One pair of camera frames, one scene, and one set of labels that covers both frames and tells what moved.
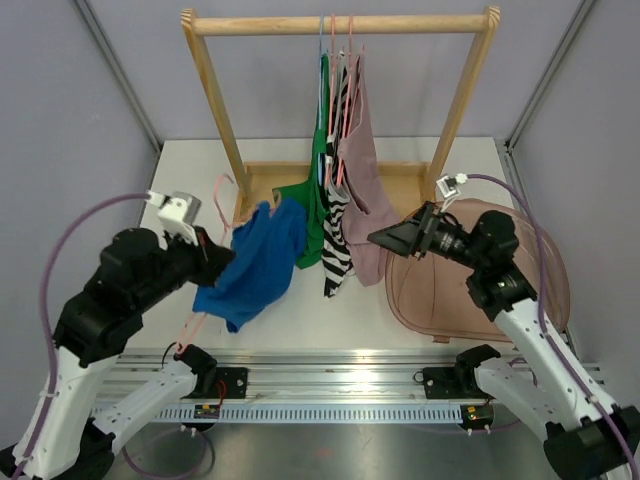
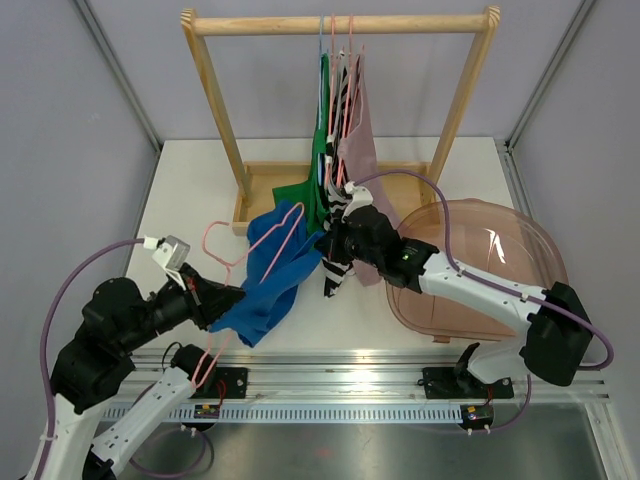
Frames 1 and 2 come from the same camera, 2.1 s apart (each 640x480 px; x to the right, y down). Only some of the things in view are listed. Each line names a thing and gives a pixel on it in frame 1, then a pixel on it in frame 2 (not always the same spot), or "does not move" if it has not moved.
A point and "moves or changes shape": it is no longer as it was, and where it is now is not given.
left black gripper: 211,257 -> 207,300
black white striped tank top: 338,257 does not move
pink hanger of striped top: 339,70 does not move
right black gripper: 408,239 -> 331,244
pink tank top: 366,201 does not move
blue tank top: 266,250 moves or changes shape
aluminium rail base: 323,373 does not move
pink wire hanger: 191,330 -> 243,257
